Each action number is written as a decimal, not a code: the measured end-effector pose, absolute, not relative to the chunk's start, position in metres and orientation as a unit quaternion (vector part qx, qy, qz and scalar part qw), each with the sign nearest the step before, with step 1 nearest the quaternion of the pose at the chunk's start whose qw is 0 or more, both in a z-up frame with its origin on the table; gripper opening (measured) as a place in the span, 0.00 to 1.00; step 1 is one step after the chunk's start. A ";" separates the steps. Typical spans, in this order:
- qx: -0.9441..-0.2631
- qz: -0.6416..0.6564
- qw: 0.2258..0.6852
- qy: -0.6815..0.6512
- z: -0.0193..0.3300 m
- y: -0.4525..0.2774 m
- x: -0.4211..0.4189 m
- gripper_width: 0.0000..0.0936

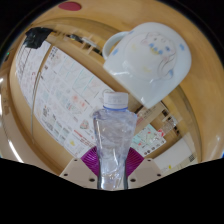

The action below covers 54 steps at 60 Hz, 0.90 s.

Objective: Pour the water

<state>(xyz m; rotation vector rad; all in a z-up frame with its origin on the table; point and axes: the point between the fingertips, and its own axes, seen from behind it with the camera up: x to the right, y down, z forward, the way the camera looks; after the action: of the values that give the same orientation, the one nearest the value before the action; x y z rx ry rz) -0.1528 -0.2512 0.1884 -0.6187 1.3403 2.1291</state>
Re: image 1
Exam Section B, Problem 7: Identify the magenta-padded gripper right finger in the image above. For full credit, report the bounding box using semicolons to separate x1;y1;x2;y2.
124;146;163;190

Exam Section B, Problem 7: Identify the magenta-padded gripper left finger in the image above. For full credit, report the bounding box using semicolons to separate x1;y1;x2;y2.
59;145;101;190

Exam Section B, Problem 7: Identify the clear plastic bottle white cap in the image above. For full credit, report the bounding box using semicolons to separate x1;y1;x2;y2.
92;91;138;191

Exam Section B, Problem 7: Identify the white standing air conditioner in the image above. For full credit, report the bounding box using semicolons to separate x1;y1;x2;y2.
153;136;202;173

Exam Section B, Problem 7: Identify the white ceramic mug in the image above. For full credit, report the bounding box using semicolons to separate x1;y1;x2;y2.
101;21;193;110

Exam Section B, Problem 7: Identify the black bag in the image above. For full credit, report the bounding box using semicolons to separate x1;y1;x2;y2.
23;27;54;50

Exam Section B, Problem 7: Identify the flat round red coaster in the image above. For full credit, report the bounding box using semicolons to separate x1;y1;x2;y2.
58;0;83;12

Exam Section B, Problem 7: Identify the large wall poster with map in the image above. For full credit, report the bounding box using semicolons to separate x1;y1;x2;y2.
33;44;167;160

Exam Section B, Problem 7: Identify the large wall poster with diagrams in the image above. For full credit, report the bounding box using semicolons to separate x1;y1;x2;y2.
14;39;52;111

